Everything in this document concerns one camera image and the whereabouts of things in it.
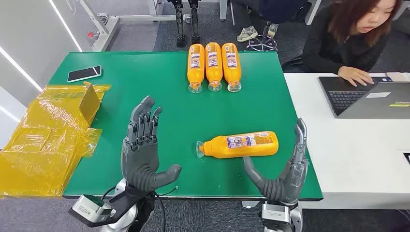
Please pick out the black object at desk edge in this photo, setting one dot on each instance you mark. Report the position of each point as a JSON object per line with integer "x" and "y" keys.
{"x": 407, "y": 158}

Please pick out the black robot leg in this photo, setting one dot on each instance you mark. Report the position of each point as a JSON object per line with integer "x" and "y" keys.
{"x": 179, "y": 22}
{"x": 194, "y": 22}

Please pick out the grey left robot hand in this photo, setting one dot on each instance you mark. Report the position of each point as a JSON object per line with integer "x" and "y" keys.
{"x": 141, "y": 160}

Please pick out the grey laptop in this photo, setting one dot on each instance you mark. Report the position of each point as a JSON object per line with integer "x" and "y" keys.
{"x": 368, "y": 102}

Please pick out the office chair star base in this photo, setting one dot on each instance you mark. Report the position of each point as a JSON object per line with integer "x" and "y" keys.
{"x": 262, "y": 43}

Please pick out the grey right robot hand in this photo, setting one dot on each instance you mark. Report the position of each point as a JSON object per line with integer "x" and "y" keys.
{"x": 288, "y": 185}

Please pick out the black smartphone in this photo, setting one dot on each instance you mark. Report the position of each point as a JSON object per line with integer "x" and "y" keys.
{"x": 84, "y": 74}

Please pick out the orange bottle with clear cap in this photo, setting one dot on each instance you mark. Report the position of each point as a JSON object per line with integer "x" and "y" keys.
{"x": 213, "y": 67}
{"x": 243, "y": 147}
{"x": 195, "y": 69}
{"x": 231, "y": 67}

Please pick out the white desk frame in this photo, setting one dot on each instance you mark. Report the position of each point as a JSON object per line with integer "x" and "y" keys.
{"x": 107, "y": 30}

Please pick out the person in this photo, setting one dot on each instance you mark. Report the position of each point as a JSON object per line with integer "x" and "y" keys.
{"x": 278, "y": 9}
{"x": 333, "y": 48}

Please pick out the beige sneaker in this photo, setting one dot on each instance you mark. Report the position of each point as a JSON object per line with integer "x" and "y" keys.
{"x": 247, "y": 34}
{"x": 273, "y": 30}

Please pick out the person's hand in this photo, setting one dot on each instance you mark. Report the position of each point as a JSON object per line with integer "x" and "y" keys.
{"x": 355, "y": 75}

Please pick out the small beige flat object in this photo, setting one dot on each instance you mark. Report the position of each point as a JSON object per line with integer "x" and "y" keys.
{"x": 397, "y": 76}

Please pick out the white desk leg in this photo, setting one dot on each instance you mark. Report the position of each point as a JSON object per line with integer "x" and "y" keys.
{"x": 223, "y": 9}
{"x": 312, "y": 11}

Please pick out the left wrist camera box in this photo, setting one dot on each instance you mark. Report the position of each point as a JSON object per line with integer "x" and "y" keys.
{"x": 89, "y": 209}

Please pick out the yellow film wrapped cardboard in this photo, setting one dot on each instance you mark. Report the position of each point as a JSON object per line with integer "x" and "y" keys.
{"x": 41, "y": 144}

